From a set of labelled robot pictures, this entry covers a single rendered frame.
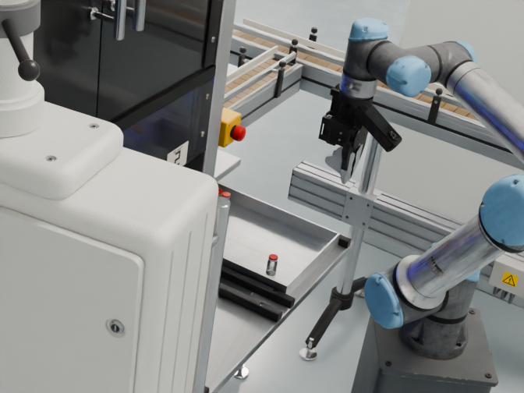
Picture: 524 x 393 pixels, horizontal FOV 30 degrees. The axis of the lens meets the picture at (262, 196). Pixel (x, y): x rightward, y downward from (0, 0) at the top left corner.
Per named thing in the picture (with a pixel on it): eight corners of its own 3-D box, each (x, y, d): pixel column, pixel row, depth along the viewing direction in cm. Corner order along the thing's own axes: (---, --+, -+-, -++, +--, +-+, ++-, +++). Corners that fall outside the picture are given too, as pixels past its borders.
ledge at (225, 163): (168, 164, 252) (169, 158, 251) (196, 146, 262) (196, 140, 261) (214, 183, 247) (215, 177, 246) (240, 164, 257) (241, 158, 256)
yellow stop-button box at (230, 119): (200, 139, 245) (203, 113, 241) (214, 129, 251) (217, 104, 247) (225, 149, 242) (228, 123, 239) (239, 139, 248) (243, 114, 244)
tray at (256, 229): (152, 239, 219) (154, 226, 217) (214, 193, 239) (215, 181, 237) (285, 299, 207) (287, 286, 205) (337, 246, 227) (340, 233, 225)
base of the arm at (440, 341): (460, 320, 224) (470, 285, 219) (470, 363, 211) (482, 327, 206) (395, 311, 223) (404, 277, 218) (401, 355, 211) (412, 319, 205)
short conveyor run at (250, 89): (182, 178, 250) (188, 124, 242) (132, 157, 256) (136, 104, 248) (303, 93, 304) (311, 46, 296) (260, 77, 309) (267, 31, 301)
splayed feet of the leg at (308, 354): (293, 355, 327) (299, 323, 319) (355, 285, 366) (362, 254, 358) (314, 366, 324) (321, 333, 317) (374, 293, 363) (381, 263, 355)
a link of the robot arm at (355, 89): (384, 73, 200) (368, 86, 194) (380, 93, 203) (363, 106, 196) (352, 62, 203) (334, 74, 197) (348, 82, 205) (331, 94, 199)
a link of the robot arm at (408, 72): (450, 58, 187) (412, 35, 195) (407, 65, 181) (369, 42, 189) (440, 94, 192) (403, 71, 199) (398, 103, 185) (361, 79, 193)
